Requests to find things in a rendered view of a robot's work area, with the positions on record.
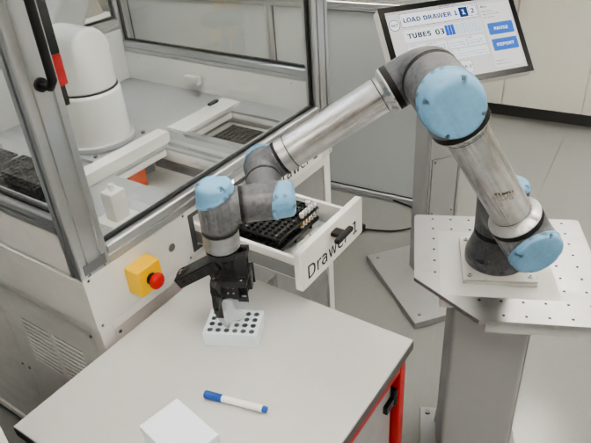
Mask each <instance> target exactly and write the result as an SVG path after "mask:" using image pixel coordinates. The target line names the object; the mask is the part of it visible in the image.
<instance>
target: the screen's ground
mask: <svg viewBox="0 0 591 443"><path fill-rule="evenodd" d="M474 3H476V4H477V7H478V13H479V16H480V17H475V18H464V19H458V20H452V21H447V22H441V23H435V24H429V25H418V26H413V27H406V28H402V26H401V29H402V31H400V32H394V33H391V32H390V37H391V40H392V44H393V47H394V50H395V54H396V57H398V56H399V55H401V54H403V53H405V52H408V49H407V45H412V44H418V43H423V42H429V41H435V40H445V39H450V38H456V37H462V36H467V35H472V34H479V33H485V36H486V40H487V43H488V47H489V49H490V53H491V54H486V55H480V56H475V57H470V58H464V59H459V60H458V61H464V60H469V59H472V63H473V66H474V69H475V72H472V74H473V75H478V74H484V73H488V72H494V71H499V70H503V69H513V68H518V67H523V66H528V64H527V62H526V58H525V55H524V52H523V49H522V44H521V41H520V38H519V34H518V32H517V28H516V25H515V22H514V17H513V14H512V11H511V8H510V4H509V2H508V0H474V1H468V2H461V3H455V4H444V5H438V6H432V7H426V8H419V9H413V10H407V11H396V12H390V13H384V15H385V17H386V21H388V20H393V19H399V16H398V14H403V13H409V12H415V11H426V10H432V9H438V8H444V7H450V6H457V5H463V4H474ZM476 19H481V22H482V26H483V28H484V31H481V32H474V33H465V34H458V35H453V36H448V37H442V38H436V36H435V32H434V26H437V25H447V24H453V23H459V22H464V21H471V20H476ZM510 19H512V22H513V26H514V30H515V32H510V33H500V34H494V35H490V33H489V30H488V27H487V24H488V23H493V22H500V21H505V20H510ZM515 35H516V37H517V40H518V43H519V46H520V47H515V48H510V49H505V50H500V51H494V48H493V43H492V39H498V38H503V37H509V36H515Z"/></svg>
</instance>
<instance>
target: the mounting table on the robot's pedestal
mask: <svg viewBox="0 0 591 443"><path fill-rule="evenodd" d="M548 220H549V221H550V223H551V225H552V227H553V228H554V229H555V230H556V231H557V232H558V233H559V234H560V236H561V238H562V239H563V242H564V249H563V251H562V253H561V254H560V255H559V256H558V259H557V260H556V261H555V262H554V263H553V264H551V268H552V271H553V274H554V277H555V280H556V282H557V286H558V291H559V293H560V297H561V300H562V301H539V300H524V299H508V298H492V297H477V296H461V295H445V294H441V281H440V264H439V248H438V231H451V232H473V230H474V223H475V216H453V215H427V214H416V215H415V216H414V281H415V282H417V283H418V284H420V285H421V286H423V287H424V288H425V289H427V290H428V291H430V292H431V293H433V294H435V295H436V296H438V297H439V298H441V299H442V300H444V301H445V302H446V303H448V304H449V305H451V306H452V307H454V308H455V309H457V310H459V311H460V312H462V313H463V314H465V315H466V316H467V317H469V318H470V319H472V320H473V321H475V322H476V323H478V324H485V331H486V332H499V333H513V334H526V335H539V336H553V337H566V338H591V250H590V249H589V246H588V244H587V240H586V238H585V236H584V234H583V231H582V229H581V226H580V223H579V222H578V221H575V220H555V219H548Z"/></svg>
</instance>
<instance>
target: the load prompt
mask: <svg viewBox="0 0 591 443"><path fill-rule="evenodd" d="M398 16H399V20H400V24H401V26H402V28H406V27H413V26H418V25H429V24H435V23H441V22H447V21H452V20H458V19H464V18H475V17H480V16H479V13H478V7H477V4H476V3H474V4H463V5H457V6H450V7H444V8H438V9H432V10H426V11H415V12H409V13H403V14H398Z"/></svg>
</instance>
